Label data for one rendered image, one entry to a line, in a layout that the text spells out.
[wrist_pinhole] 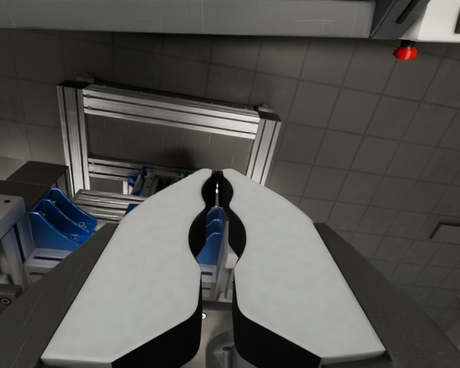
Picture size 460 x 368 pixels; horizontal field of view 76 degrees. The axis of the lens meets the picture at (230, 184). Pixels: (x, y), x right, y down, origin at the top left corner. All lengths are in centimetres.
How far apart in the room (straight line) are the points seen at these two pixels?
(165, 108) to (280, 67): 53
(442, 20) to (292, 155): 117
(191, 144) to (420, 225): 148
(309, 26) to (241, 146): 88
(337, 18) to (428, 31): 10
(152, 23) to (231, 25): 9
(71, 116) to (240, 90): 70
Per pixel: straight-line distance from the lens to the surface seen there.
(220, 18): 40
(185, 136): 123
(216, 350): 58
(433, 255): 237
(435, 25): 44
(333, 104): 150
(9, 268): 65
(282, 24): 41
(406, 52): 63
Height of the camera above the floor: 135
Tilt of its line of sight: 59 degrees down
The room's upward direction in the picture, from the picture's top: 176 degrees clockwise
